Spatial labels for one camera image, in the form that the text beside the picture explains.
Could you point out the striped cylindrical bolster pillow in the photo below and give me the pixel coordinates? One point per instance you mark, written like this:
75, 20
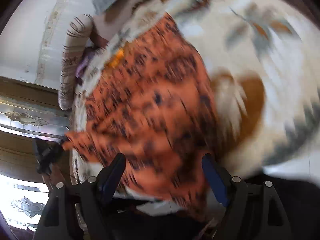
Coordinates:
77, 35

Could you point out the brown door with glass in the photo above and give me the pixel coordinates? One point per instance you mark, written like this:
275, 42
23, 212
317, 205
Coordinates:
27, 111

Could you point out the purple cloth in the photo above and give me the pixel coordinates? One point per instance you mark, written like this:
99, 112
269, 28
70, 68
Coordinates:
84, 62

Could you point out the cream leaf pattern blanket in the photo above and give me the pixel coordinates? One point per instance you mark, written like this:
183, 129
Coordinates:
274, 40

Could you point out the pink bed sheet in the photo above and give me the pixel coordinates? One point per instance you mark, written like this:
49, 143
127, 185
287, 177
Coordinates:
104, 28

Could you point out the person left hand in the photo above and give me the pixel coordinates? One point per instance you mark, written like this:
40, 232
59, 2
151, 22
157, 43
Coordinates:
52, 179

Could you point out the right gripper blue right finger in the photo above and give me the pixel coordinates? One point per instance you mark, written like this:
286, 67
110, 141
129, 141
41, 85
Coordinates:
252, 211

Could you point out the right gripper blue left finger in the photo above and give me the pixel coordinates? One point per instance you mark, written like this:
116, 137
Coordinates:
59, 219

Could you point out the orange black floral blouse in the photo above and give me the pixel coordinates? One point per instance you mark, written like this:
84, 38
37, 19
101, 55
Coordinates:
157, 108

